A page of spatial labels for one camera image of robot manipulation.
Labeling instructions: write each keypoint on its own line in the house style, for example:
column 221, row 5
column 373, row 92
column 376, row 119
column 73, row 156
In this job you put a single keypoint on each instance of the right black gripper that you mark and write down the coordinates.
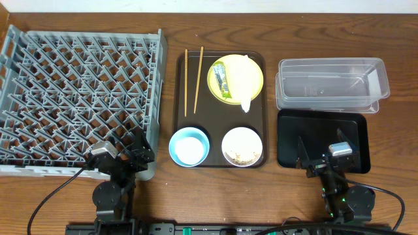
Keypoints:
column 302, row 155

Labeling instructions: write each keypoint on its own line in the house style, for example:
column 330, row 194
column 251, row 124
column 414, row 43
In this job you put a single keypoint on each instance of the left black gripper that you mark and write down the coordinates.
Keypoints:
column 129, row 162

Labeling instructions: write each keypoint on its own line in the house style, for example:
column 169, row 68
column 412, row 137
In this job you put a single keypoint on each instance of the white cup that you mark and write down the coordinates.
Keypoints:
column 189, row 150

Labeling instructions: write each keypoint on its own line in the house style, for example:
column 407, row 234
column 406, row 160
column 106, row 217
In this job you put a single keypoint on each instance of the white bowl with food scraps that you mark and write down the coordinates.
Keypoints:
column 242, row 147

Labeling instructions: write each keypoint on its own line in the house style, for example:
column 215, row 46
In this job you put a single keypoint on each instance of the white napkin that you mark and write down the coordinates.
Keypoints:
column 241, row 78

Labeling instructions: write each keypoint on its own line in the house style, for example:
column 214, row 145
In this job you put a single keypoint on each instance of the wooden chopstick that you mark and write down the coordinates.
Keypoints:
column 185, row 81
column 198, row 79

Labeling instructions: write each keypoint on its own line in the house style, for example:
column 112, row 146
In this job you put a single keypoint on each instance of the green snack wrapper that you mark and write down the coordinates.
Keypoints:
column 221, row 78

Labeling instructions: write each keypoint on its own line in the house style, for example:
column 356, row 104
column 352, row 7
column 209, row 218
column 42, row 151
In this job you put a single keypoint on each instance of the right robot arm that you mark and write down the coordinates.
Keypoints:
column 345, row 203

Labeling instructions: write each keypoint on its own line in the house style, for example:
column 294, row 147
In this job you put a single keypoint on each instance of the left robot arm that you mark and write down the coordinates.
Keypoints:
column 114, row 198

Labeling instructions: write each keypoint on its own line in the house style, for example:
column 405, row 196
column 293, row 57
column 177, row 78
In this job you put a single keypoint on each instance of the black waste tray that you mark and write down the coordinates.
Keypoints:
column 318, row 130

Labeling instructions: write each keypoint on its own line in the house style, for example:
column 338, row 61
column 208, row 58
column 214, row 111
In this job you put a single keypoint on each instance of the clear plastic waste bin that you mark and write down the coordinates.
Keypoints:
column 336, row 84

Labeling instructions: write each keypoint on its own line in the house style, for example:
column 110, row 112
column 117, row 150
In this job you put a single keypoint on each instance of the grey plastic dishwasher rack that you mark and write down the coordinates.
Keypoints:
column 62, row 92

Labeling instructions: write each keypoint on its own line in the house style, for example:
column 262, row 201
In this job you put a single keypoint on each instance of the light blue bowl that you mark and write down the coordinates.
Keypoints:
column 188, row 132

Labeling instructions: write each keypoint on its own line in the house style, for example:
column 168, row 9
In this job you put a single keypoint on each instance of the dark brown serving tray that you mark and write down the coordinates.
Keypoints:
column 213, row 117

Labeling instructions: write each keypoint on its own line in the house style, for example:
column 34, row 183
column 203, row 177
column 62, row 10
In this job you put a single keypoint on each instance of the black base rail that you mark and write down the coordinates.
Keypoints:
column 162, row 229

